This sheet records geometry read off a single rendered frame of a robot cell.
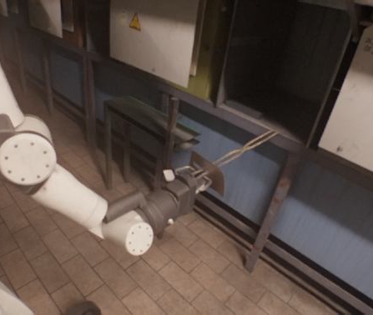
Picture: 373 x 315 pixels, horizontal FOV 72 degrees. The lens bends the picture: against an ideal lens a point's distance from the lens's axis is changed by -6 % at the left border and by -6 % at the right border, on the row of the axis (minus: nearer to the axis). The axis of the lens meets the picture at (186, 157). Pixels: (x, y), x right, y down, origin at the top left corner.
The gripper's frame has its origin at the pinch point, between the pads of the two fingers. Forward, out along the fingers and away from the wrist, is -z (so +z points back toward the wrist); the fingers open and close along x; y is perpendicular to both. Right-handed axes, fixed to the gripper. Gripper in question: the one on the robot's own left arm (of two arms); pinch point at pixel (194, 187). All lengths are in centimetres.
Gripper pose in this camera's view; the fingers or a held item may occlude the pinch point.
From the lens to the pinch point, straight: 72.3
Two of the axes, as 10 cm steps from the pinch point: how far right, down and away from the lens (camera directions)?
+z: -6.8, 3.4, -6.6
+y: -7.3, -4.5, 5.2
